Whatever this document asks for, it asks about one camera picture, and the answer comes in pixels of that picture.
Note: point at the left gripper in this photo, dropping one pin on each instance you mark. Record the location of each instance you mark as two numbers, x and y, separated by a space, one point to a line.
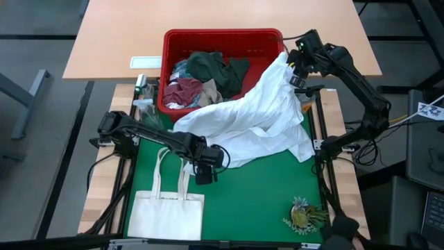
208 163

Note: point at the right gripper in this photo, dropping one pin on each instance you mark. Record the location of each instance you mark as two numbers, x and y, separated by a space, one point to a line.
297 69

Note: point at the white linen shirt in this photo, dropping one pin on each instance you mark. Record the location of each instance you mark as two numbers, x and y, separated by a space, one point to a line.
256 121

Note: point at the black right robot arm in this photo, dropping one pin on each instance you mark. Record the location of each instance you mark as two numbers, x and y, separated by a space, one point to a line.
367 93

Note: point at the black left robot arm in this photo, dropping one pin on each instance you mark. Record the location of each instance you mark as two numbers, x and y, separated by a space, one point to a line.
156 137

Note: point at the red plastic laundry bin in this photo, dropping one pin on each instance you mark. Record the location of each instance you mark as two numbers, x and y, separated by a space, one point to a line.
225 40

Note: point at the green table mat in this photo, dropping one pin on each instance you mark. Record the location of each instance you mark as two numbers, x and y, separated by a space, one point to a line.
260 194

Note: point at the white canvas tote bag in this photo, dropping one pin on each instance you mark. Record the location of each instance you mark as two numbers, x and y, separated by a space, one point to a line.
166 215

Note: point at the maroon garment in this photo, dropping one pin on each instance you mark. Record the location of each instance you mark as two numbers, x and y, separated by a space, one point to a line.
182 92

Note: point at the clear spray bottle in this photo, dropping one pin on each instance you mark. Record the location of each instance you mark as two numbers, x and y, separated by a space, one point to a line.
149 114

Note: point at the dark green garment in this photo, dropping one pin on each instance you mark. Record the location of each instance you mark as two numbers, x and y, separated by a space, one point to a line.
215 69

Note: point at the white power strip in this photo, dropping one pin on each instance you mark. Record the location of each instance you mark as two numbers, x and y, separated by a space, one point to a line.
348 147

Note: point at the white paper fiducial tag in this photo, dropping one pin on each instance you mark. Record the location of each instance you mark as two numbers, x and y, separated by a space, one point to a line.
430 111

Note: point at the grey cabinet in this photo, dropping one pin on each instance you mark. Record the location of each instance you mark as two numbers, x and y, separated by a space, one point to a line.
423 149

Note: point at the dark blue fabric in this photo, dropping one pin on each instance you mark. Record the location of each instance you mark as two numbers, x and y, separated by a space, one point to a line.
343 227

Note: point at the light wooden desk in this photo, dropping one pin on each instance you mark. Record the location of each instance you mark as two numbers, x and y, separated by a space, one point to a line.
121 27

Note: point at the grey metal table leg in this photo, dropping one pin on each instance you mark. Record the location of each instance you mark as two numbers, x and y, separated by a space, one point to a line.
24 99

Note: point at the dark keyboard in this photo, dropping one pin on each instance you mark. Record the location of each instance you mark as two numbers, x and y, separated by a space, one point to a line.
435 215

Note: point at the black computer mouse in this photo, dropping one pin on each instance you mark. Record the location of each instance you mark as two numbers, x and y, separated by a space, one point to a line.
418 241

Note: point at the black aluminium table frame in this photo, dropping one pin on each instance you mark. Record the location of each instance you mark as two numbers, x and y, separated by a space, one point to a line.
320 121

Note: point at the silver camera mount bar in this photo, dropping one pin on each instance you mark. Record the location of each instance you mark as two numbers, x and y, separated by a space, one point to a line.
138 244

